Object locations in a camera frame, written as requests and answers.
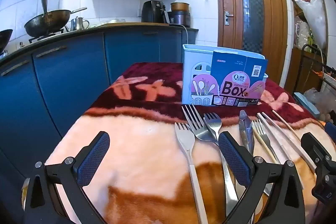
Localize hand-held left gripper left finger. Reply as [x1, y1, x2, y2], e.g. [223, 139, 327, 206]
[24, 131, 111, 224]

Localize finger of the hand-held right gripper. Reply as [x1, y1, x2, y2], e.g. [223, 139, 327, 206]
[301, 132, 336, 203]
[325, 121, 336, 136]

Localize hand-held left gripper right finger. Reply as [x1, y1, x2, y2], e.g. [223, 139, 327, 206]
[218, 131, 306, 224]

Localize thin wooden chopstick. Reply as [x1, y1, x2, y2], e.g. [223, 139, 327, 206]
[253, 132, 276, 162]

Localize beige wooden chopstick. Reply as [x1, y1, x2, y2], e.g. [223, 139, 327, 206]
[272, 110, 302, 141]

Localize large steel fork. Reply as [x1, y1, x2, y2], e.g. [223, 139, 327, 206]
[182, 104, 219, 147]

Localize steel fork with white handle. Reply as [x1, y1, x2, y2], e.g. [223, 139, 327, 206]
[175, 122, 209, 224]

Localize white plastic utensil holder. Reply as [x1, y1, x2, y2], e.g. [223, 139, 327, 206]
[182, 44, 269, 107]

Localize light blue box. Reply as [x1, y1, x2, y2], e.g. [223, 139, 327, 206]
[293, 92, 321, 116]

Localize pink maroon printed blanket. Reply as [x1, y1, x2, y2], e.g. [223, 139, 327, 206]
[45, 62, 336, 224]

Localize orange white cloth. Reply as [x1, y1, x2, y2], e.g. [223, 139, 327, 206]
[312, 69, 336, 88]

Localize blue pink cardboard label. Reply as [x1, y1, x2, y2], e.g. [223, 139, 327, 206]
[190, 51, 269, 107]

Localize blue base cabinets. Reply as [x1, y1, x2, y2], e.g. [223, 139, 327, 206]
[0, 23, 199, 188]

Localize white plastic bag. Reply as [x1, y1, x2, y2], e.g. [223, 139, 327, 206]
[294, 0, 329, 48]

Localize gas stove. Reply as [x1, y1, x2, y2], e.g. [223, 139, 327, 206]
[28, 28, 67, 44]

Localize steel kettle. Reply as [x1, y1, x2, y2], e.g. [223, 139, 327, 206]
[70, 17, 90, 31]

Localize large black wok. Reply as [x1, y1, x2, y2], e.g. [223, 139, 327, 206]
[24, 7, 88, 38]

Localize wooden door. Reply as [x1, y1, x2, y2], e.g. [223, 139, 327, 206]
[213, 0, 288, 83]

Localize small black wok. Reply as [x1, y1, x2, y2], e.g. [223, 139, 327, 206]
[0, 29, 13, 55]

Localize dark rice cooker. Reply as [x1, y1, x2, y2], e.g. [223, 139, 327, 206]
[168, 11, 191, 26]

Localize black air fryer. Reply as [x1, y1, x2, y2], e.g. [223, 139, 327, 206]
[141, 0, 168, 24]

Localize brown pot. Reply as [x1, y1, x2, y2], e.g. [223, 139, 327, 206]
[171, 2, 190, 12]

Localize black wire rack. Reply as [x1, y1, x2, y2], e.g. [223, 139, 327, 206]
[301, 44, 336, 121]

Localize white power cable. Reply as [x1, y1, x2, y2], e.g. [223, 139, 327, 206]
[181, 24, 190, 45]

